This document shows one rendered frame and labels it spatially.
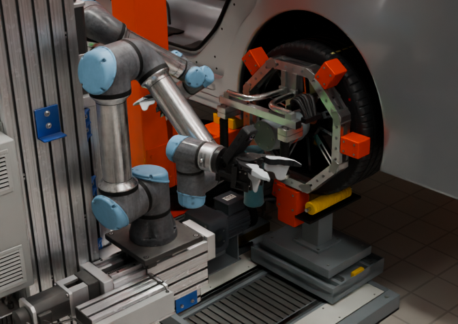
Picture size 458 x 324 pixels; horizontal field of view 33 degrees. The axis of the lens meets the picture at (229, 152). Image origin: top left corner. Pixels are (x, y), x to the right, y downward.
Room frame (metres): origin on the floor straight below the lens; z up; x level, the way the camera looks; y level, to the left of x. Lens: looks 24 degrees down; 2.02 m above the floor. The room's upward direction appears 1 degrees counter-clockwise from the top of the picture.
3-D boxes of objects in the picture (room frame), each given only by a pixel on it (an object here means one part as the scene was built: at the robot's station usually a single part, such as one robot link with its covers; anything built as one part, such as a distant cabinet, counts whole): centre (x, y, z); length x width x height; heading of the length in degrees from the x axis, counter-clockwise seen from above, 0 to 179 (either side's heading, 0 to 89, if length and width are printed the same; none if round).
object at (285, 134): (2.67, -0.23, 0.93); 0.09 x 0.05 x 0.05; 132
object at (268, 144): (2.89, -0.22, 0.85); 0.21 x 0.14 x 0.14; 132
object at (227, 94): (2.93, -0.11, 1.03); 0.19 x 0.18 x 0.11; 132
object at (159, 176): (2.10, 0.25, 0.98); 0.13 x 0.12 x 0.14; 145
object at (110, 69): (1.99, 0.32, 1.19); 0.15 x 0.12 x 0.55; 145
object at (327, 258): (3.05, -0.40, 0.32); 0.40 x 0.30 x 0.28; 42
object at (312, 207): (2.91, -0.42, 0.51); 0.29 x 0.06 x 0.06; 132
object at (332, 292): (3.05, -0.40, 0.13); 0.50 x 0.36 x 0.10; 42
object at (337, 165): (2.93, -0.27, 0.85); 0.54 x 0.07 x 0.54; 42
